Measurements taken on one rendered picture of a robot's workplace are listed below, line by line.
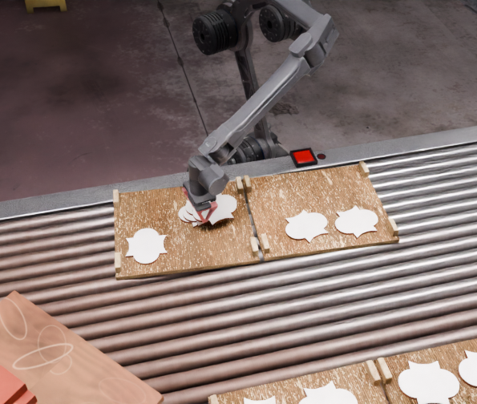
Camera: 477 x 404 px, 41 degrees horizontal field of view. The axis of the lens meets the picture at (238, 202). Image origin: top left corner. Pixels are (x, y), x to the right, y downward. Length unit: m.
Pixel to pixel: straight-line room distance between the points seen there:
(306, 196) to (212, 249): 0.37
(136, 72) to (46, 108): 0.67
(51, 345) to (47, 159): 2.30
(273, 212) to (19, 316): 0.80
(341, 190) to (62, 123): 2.34
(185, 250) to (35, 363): 0.55
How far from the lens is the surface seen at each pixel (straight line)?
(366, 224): 1.95
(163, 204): 2.00
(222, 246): 1.87
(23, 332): 1.63
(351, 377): 1.63
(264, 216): 1.95
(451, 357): 1.72
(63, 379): 1.53
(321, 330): 1.71
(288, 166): 2.17
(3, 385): 1.25
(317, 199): 2.02
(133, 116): 4.00
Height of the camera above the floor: 2.31
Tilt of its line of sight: 43 degrees down
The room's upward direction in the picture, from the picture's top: straight up
